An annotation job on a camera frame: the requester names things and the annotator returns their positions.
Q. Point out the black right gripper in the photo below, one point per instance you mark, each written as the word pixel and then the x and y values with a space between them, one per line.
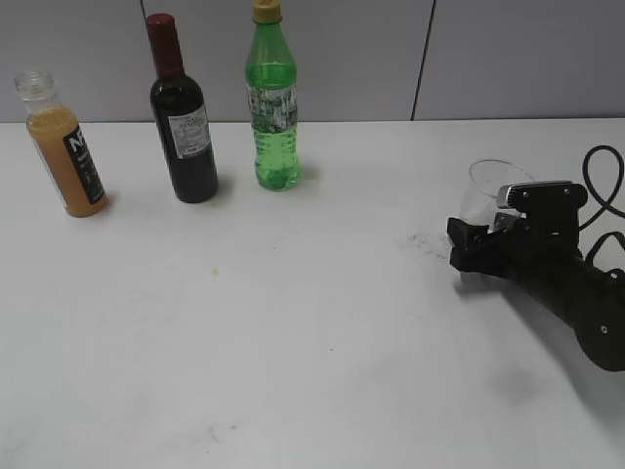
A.
pixel 546 261

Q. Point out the green plastic soda bottle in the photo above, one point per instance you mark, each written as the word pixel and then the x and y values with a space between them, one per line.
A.
pixel 271 79

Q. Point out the transparent plastic cup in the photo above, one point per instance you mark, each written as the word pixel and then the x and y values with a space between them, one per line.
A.
pixel 486 177

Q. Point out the dark red wine bottle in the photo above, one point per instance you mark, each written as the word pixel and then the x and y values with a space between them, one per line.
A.
pixel 180 115

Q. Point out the silver camera on right gripper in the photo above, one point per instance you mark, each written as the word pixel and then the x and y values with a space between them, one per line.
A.
pixel 517 196

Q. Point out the NFC orange juice bottle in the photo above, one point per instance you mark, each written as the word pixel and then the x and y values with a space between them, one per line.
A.
pixel 60 142

